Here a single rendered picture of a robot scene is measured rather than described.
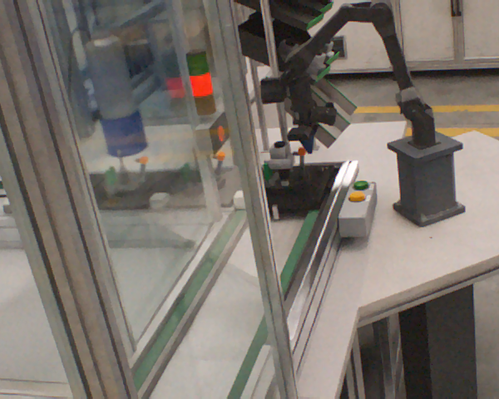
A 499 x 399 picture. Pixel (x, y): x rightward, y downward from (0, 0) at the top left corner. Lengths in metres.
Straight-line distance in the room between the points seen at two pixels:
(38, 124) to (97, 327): 0.20
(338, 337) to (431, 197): 0.55
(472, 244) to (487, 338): 1.15
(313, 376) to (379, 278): 0.38
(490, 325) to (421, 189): 1.22
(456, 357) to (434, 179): 0.58
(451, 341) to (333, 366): 0.76
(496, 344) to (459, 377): 0.69
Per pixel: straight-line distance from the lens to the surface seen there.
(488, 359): 2.95
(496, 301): 3.26
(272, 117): 3.68
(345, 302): 1.74
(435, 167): 1.99
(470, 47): 6.00
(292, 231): 1.95
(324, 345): 1.62
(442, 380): 2.32
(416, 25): 6.02
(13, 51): 0.61
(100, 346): 0.72
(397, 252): 1.92
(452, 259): 1.88
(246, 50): 2.25
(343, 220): 1.90
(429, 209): 2.03
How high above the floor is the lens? 1.82
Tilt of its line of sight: 24 degrees down
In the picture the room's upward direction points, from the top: 10 degrees counter-clockwise
